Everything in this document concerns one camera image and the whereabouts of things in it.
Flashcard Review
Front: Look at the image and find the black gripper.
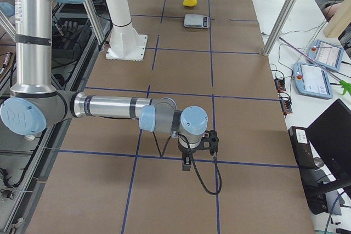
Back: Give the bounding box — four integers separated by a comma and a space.
178, 141, 195, 171

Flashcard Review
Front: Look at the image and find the yellow mango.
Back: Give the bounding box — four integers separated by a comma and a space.
182, 0, 197, 8

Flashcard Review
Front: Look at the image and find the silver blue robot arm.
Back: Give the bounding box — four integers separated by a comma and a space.
1, 0, 208, 170

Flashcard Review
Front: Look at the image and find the near orange circuit board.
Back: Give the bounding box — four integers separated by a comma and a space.
278, 92, 293, 116

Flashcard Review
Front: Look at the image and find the orange circuit board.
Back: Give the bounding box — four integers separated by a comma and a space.
274, 70, 286, 92
278, 92, 293, 116

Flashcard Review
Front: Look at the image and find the black computer box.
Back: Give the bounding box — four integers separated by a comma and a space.
288, 126, 325, 169

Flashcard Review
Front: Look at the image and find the far orange circuit board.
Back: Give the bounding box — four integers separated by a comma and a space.
274, 70, 286, 92

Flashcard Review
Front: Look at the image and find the silver electronic kitchen scale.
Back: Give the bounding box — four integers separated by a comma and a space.
183, 14, 211, 28

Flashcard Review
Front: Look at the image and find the black monitor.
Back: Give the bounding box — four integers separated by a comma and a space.
305, 99, 350, 197

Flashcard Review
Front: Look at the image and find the near blue teach pendant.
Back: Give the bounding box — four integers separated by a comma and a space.
293, 62, 333, 99

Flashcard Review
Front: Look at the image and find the blue teach pendant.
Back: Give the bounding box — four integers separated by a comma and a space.
308, 39, 344, 72
293, 62, 333, 99

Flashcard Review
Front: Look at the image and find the metal rod green tip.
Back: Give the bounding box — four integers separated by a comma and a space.
278, 36, 350, 95

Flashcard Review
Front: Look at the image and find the far blue teach pendant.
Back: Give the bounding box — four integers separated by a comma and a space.
308, 39, 344, 72

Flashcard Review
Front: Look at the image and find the wooden beam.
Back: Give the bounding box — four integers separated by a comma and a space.
323, 0, 350, 38

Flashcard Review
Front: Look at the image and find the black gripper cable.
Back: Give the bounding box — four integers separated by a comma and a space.
153, 132, 222, 195

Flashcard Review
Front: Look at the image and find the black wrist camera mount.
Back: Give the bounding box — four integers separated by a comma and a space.
196, 130, 219, 157

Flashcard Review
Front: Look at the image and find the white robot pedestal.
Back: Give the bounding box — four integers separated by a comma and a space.
106, 0, 148, 61

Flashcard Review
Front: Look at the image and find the aluminium frame post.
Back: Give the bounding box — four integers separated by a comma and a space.
263, 0, 297, 56

